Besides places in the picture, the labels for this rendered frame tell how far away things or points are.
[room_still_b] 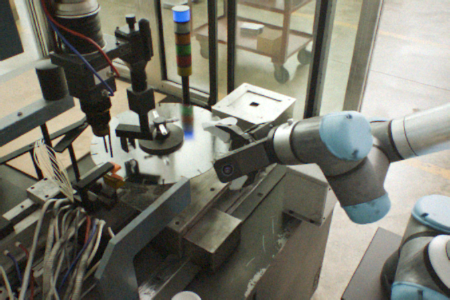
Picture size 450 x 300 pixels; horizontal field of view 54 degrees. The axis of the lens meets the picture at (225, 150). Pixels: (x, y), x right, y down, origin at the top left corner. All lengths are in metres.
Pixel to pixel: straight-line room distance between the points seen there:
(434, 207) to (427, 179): 1.71
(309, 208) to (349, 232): 1.10
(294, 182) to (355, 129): 0.43
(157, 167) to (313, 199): 0.38
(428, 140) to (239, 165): 0.32
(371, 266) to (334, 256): 1.00
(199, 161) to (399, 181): 1.72
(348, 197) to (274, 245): 0.39
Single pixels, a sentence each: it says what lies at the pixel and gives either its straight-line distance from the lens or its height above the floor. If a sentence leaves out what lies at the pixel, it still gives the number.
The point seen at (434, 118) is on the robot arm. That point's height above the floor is 1.17.
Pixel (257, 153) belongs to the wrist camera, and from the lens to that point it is 0.77.
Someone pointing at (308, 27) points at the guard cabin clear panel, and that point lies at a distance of 1.26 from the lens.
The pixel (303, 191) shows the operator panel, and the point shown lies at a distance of 1.08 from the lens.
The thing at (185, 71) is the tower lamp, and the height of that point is 0.99.
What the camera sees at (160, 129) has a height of 0.99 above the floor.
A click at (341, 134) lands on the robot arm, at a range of 0.65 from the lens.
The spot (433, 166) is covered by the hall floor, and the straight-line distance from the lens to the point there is 2.74.
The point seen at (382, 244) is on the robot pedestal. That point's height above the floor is 0.75.
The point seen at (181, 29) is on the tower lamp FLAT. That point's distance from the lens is 1.22.
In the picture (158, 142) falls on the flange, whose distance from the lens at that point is 1.02.
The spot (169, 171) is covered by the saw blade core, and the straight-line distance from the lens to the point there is 0.96.
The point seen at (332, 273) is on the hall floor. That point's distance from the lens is 2.01.
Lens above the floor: 1.55
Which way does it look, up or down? 37 degrees down
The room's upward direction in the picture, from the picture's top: straight up
